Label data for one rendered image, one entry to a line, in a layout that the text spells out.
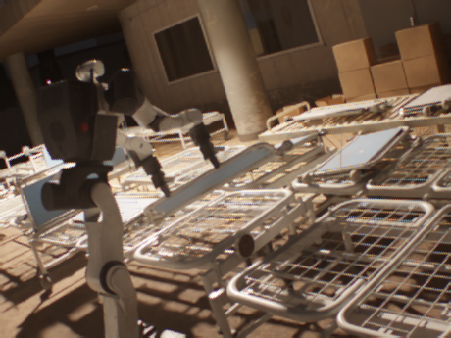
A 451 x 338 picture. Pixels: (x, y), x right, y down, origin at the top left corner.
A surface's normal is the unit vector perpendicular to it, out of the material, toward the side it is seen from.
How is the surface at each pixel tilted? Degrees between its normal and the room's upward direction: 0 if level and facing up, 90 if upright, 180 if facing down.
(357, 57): 90
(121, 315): 90
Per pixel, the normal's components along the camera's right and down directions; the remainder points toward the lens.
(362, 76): -0.54, 0.35
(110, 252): 0.72, -0.07
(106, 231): 0.65, 0.36
